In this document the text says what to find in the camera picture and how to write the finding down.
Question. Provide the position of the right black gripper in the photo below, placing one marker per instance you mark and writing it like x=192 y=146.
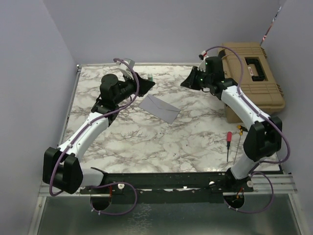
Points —
x=190 y=82

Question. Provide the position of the yellow black long screwdriver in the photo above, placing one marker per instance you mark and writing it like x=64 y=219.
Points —
x=241 y=129

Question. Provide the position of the tan plastic tool case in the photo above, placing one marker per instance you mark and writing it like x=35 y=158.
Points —
x=258 y=82

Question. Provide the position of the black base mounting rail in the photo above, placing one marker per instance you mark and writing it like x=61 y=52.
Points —
x=167 y=188

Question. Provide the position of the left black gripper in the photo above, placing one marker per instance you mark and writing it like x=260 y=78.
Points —
x=145 y=85

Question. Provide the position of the green white glue stick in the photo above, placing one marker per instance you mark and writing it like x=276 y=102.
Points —
x=150 y=77

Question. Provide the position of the grey envelope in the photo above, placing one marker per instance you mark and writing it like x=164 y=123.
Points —
x=159 y=108

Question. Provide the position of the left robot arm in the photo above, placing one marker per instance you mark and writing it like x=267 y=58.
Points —
x=61 y=168

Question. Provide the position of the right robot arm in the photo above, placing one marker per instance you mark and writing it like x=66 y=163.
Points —
x=263 y=138

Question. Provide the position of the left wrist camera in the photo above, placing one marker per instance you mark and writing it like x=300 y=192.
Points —
x=125 y=69

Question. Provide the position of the red handled screwdriver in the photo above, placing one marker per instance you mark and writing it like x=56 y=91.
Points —
x=228 y=140

